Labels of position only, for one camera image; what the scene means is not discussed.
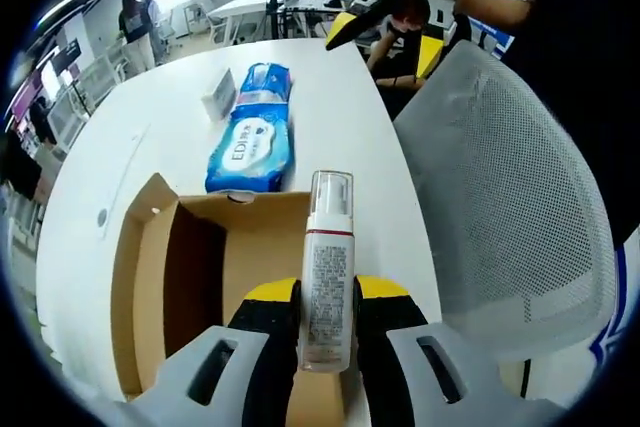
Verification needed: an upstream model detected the grey mesh swivel chair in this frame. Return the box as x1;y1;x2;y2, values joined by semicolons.
392;40;616;398

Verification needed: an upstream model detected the brown cardboard shoe box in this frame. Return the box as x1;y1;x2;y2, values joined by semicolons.
110;172;351;427

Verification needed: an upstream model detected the plain blue soft pack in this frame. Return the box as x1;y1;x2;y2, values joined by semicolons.
238;62;294;105

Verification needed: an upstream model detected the small white card stand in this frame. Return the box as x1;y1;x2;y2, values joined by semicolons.
200;68;237;122

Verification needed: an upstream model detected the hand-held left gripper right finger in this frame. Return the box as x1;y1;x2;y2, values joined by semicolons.
352;274;551;427

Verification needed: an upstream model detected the blue wipes pack cloud label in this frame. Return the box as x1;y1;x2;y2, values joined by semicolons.
204;96;298;196

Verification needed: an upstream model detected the white table cable cover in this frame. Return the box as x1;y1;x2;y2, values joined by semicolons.
94;124;151;243

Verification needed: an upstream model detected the person's dark shirt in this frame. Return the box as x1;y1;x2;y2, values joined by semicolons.
499;0;640;248

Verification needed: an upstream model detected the white pump bottle clear cap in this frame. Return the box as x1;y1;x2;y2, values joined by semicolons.
298;170;355;373

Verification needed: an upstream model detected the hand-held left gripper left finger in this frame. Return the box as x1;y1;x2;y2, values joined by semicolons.
99;276;303;427

